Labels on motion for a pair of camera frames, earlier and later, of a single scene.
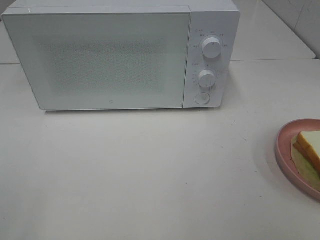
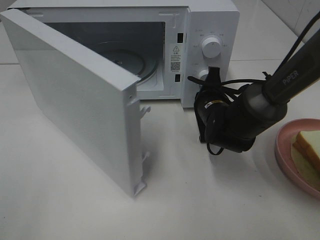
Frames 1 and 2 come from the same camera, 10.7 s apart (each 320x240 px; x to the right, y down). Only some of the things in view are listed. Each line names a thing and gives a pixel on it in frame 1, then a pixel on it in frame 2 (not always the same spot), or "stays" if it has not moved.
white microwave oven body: x=126 y=56 stays
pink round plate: x=284 y=154 stays
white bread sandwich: x=305 y=150 stays
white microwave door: x=103 y=61 → x=88 y=96
